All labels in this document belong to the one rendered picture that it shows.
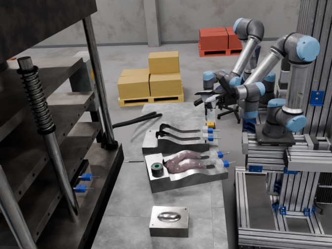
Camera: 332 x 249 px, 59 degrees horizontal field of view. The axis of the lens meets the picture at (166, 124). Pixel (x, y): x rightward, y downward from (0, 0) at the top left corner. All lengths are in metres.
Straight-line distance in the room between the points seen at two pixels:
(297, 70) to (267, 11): 6.61
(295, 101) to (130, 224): 1.13
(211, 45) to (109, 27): 3.16
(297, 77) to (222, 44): 5.42
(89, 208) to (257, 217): 1.35
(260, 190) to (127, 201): 1.36
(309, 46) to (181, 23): 6.82
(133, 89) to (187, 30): 3.91
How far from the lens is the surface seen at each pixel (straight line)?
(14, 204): 1.24
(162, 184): 1.84
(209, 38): 6.99
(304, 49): 1.61
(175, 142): 2.14
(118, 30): 8.73
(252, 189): 2.79
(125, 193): 1.91
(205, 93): 1.54
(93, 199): 1.96
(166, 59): 4.93
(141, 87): 4.74
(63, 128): 1.72
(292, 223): 2.59
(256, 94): 1.58
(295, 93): 1.72
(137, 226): 1.71
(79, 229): 1.81
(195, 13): 8.20
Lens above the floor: 2.07
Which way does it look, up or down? 29 degrees down
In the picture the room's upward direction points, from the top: 5 degrees counter-clockwise
